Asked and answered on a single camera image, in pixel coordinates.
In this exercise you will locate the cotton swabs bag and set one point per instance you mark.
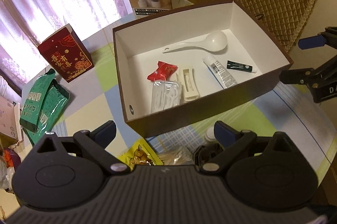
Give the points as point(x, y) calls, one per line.
point(178, 156)

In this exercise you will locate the green tea package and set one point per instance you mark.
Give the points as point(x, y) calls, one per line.
point(55, 101)
point(33, 104)

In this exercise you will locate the brown carton on floor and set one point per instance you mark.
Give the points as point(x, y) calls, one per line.
point(9, 123)

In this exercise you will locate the white plastic ladle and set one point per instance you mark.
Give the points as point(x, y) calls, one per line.
point(215, 41)

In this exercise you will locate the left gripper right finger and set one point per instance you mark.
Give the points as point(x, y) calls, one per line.
point(236, 144)

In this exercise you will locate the red gift box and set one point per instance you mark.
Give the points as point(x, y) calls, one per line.
point(66, 54)

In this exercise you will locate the pink curtain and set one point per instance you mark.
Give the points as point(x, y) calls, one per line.
point(27, 23)

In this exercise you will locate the white pill bottle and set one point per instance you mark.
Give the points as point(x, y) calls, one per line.
point(210, 135)

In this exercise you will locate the yellow snack packet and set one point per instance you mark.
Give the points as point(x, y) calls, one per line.
point(140, 153)

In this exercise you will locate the brown cardboard box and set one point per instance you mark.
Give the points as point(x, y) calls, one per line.
point(139, 46)

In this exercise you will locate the beige hair clip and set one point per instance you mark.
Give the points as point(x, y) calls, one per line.
point(185, 76)

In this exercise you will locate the clear floss pick box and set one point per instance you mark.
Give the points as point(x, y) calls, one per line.
point(165, 95)

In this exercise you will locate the white cosmetic tube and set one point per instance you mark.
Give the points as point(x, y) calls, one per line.
point(223, 76)

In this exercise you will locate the red snack packet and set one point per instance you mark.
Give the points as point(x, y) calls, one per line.
point(163, 71)

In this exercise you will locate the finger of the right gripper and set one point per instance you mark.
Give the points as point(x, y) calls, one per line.
point(311, 42)

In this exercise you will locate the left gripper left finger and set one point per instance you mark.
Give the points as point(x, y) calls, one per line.
point(93, 143)

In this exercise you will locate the small black tube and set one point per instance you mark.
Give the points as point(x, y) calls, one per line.
point(241, 67)

